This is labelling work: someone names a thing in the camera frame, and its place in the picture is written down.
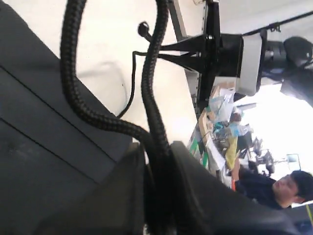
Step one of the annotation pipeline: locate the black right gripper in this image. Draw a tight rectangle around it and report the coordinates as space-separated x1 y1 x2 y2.
158 0 242 100

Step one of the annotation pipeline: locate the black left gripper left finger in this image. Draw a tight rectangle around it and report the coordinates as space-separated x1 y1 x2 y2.
36 143 145 235

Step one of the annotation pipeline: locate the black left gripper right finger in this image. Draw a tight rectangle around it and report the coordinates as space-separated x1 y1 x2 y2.
170 141 299 235

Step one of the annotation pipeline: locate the black braided rope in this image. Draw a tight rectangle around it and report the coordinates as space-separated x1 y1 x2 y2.
60 0 203 235

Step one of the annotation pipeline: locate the black plastic carry case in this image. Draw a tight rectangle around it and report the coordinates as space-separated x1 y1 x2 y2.
0 1 132 235

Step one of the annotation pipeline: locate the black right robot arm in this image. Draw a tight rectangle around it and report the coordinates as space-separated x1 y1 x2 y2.
159 0 313 108

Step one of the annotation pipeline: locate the cardboard box with clutter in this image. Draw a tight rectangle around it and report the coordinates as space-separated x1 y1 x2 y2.
198 82 243 158

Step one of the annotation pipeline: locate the green packaged item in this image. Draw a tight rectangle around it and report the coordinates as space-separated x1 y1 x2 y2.
187 138 209 170

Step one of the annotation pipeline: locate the person in dark shirt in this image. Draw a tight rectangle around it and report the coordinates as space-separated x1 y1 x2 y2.
231 159 313 210

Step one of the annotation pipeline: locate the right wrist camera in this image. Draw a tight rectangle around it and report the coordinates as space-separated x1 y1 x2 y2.
213 32 267 96

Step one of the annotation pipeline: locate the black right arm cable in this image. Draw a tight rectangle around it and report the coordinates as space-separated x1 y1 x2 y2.
116 50 150 118

